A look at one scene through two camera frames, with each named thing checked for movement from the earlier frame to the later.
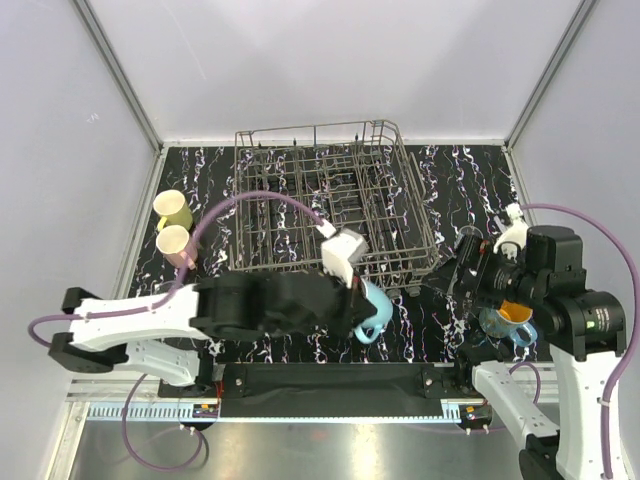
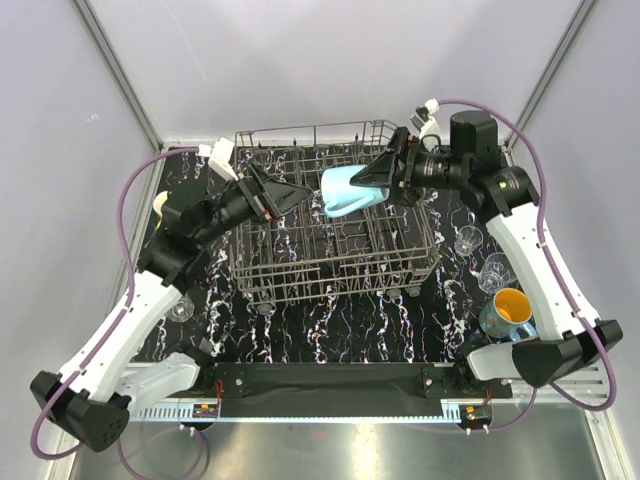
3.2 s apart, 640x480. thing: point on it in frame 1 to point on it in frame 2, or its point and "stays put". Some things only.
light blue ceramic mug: x=370 y=331 to x=340 y=197
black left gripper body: x=341 y=313 to x=259 y=203
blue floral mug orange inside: x=509 y=320 stays put
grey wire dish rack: x=293 y=185 stays put
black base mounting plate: x=344 y=381 stays put
